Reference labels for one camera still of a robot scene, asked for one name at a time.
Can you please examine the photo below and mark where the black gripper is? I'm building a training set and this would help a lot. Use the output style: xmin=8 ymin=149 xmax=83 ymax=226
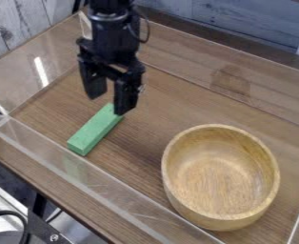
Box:
xmin=76 ymin=13 xmax=147 ymax=115

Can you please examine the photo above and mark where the green rectangular block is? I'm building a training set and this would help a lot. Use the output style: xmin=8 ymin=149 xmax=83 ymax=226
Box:
xmin=68 ymin=103 xmax=123 ymax=156

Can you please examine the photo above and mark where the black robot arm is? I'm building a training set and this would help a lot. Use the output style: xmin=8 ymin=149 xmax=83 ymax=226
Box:
xmin=76 ymin=0 xmax=147 ymax=115

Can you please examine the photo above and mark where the brown wooden bowl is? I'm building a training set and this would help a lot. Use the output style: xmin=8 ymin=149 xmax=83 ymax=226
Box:
xmin=161 ymin=124 xmax=281 ymax=232

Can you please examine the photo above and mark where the clear acrylic corner bracket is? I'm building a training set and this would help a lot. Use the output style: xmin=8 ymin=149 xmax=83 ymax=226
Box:
xmin=79 ymin=11 xmax=93 ymax=40

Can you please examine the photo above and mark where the clear acrylic enclosure wall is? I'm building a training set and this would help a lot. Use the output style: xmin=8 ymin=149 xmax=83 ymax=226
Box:
xmin=0 ymin=16 xmax=299 ymax=244

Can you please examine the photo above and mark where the black metal bracket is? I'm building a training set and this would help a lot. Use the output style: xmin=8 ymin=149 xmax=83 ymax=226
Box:
xmin=25 ymin=212 xmax=73 ymax=244

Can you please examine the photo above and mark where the black cable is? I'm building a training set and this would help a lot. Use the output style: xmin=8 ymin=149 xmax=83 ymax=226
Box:
xmin=0 ymin=209 xmax=32 ymax=244

